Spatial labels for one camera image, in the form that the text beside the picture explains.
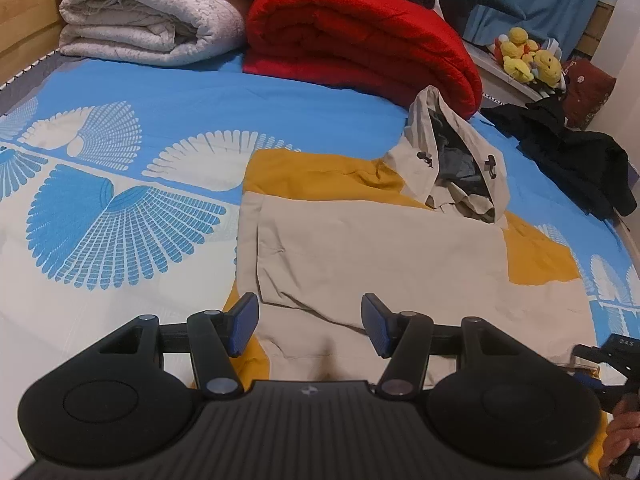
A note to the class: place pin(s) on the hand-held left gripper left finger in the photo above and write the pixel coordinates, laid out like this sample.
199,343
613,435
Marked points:
244,324

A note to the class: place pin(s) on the yellow plush toy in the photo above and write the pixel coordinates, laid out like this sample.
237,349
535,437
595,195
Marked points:
517,67
521,40
547,67

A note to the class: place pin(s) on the beige and yellow hooded jacket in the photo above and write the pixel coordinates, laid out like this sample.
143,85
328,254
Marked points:
375,240

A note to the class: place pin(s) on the blue patterned bedsheet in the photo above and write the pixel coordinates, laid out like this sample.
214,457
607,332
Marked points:
150,105

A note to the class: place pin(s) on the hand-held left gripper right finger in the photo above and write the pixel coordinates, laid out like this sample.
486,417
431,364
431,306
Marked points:
376,327

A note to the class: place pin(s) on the person's right hand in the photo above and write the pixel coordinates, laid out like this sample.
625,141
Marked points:
622,435

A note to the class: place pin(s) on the white folded quilt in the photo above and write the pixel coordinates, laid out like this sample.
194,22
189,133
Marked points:
150,15

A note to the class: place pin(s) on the red folded blanket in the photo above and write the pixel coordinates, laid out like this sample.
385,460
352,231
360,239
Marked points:
360,35

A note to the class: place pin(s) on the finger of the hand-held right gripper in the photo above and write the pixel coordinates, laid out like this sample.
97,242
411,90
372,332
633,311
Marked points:
589,352

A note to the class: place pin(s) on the wooden bed frame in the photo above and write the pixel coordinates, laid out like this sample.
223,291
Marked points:
25,10

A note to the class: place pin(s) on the black clothing pile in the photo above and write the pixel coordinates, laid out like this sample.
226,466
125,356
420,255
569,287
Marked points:
570,155

